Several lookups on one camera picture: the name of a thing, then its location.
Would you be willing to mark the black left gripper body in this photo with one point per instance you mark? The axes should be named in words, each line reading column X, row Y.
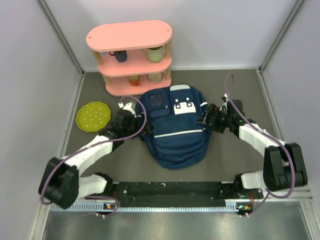
column 135, row 126

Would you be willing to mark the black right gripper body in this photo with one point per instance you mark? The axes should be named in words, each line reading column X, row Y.
column 221, row 120

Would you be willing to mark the navy blue student backpack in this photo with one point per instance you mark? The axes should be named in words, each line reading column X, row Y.
column 178, row 140

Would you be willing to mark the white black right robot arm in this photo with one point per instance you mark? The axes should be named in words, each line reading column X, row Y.
column 283, row 163

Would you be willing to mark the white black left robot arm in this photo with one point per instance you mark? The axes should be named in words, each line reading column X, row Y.
column 62, row 183

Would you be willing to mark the green polka dot plate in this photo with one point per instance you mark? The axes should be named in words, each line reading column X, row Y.
column 93, row 117

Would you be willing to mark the orange cup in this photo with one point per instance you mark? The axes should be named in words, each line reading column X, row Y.
column 134, row 80

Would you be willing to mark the patterned ceramic bowl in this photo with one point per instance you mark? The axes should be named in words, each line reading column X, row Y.
column 155, row 78

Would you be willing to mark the pink three-tier wooden shelf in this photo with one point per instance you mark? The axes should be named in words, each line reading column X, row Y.
column 131, row 37

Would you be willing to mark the dark blue mug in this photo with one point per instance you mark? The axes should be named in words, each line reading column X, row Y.
column 120, row 56

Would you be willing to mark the pale green mug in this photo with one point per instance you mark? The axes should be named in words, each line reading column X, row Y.
column 154, row 54

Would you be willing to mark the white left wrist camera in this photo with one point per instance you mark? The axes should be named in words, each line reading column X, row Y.
column 130, row 106

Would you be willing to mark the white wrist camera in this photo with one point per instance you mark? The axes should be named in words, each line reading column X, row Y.
column 130, row 106
column 226, row 104

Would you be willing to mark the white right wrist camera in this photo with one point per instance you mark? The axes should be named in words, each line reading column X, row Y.
column 226, row 104

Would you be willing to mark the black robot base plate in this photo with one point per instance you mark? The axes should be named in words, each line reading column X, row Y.
column 177, row 194

